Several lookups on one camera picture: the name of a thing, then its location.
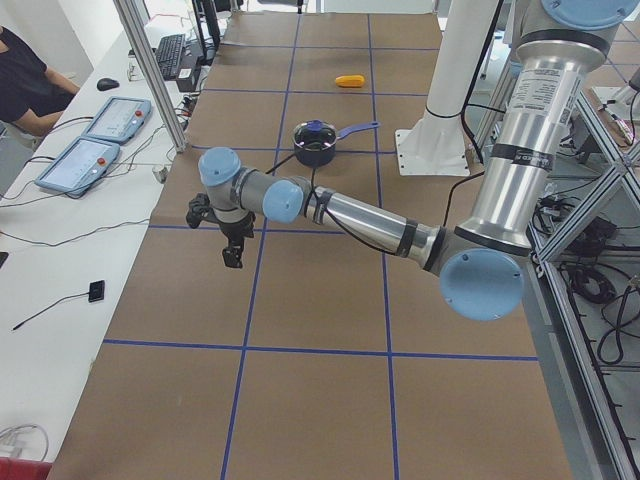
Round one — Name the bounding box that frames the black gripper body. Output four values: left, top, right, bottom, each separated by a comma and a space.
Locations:
218, 213, 254, 250

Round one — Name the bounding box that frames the dark blue saucepan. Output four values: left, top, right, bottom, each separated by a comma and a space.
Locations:
292, 119, 381, 168

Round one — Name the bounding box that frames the glass pot lid blue knob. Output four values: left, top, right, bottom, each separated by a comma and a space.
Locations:
293, 119, 337, 151

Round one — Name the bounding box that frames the yellow corn cob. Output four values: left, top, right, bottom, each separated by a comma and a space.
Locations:
334, 74, 366, 89

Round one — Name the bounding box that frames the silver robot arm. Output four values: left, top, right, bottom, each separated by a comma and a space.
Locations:
187, 1, 635, 321

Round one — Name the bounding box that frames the small black square device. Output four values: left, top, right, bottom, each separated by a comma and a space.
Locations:
88, 280, 106, 303

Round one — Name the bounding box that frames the far teach pendant tablet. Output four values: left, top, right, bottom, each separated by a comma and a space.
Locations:
83, 96, 152, 145

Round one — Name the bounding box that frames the teach pendant tablet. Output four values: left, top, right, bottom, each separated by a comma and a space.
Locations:
83, 96, 152, 145
35, 136, 120, 198

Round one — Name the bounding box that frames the near teach pendant tablet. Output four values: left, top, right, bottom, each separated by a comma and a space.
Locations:
35, 136, 120, 198

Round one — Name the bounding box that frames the black keyboard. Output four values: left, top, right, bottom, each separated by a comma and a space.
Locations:
155, 34, 185, 80

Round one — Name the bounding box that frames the black computer mouse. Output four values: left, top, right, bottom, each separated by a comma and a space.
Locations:
96, 77, 120, 92

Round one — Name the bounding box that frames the person in black shirt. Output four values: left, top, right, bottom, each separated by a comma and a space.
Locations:
1, 27, 80, 137

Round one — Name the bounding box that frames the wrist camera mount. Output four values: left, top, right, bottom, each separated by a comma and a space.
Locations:
186, 193, 218, 229

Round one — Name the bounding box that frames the aluminium frame post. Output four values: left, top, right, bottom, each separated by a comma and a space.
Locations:
113, 0, 187, 153

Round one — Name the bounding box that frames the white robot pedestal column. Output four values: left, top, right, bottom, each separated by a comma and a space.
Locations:
395, 0, 501, 176

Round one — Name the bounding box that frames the aluminium side frame rack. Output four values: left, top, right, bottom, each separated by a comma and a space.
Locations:
530, 62, 639, 479

